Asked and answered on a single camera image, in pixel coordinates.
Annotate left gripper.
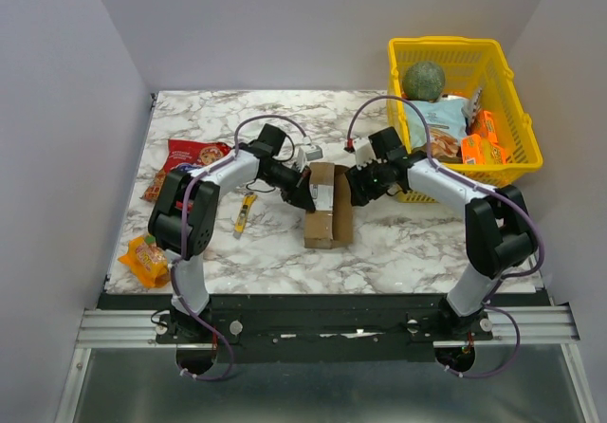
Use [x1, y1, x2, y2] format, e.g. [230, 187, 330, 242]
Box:
[260, 162, 315, 212]

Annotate yellow utility knife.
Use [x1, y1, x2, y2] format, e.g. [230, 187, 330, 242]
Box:
[233, 192, 257, 239]

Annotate brown cardboard express box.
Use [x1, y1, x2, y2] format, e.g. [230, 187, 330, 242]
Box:
[303, 162, 354, 249]

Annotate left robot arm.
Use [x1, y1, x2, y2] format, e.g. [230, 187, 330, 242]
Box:
[148, 123, 316, 343]

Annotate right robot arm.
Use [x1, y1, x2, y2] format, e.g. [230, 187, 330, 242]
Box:
[345, 127, 541, 340]

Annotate orange candy box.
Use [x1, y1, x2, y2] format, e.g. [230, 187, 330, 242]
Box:
[460, 134, 507, 165]
[470, 109, 499, 144]

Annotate light blue snack bag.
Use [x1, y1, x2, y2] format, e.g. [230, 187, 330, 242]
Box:
[404, 96, 468, 164]

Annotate red snack bag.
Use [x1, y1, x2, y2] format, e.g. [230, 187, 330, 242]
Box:
[140, 138, 231, 203]

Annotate green melon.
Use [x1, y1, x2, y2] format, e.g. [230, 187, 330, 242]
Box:
[401, 61, 446, 101]

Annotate silver foil packet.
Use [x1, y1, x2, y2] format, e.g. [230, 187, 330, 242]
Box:
[462, 86, 483, 123]

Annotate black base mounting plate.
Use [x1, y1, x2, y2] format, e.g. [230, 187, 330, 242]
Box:
[156, 294, 492, 364]

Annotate yellow plastic basket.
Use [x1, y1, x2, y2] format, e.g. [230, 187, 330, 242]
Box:
[387, 36, 543, 186]

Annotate orange gummy candy bag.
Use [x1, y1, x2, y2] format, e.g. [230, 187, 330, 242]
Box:
[118, 234, 170, 288]

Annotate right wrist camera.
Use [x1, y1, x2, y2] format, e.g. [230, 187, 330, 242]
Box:
[352, 138, 377, 169]

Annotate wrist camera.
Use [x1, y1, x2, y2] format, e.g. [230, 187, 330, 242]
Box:
[295, 143, 323, 172]
[352, 138, 377, 169]

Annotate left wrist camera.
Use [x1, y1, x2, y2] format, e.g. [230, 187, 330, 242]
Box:
[295, 143, 323, 172]

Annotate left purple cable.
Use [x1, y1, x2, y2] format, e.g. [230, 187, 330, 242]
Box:
[170, 113, 309, 380]

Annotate purple cable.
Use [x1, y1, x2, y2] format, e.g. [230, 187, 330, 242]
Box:
[344, 94, 546, 379]
[170, 113, 309, 380]

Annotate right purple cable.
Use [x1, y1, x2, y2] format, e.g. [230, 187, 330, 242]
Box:
[344, 94, 546, 379]

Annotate aluminium rail frame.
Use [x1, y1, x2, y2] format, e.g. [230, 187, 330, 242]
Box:
[76, 305, 579, 349]

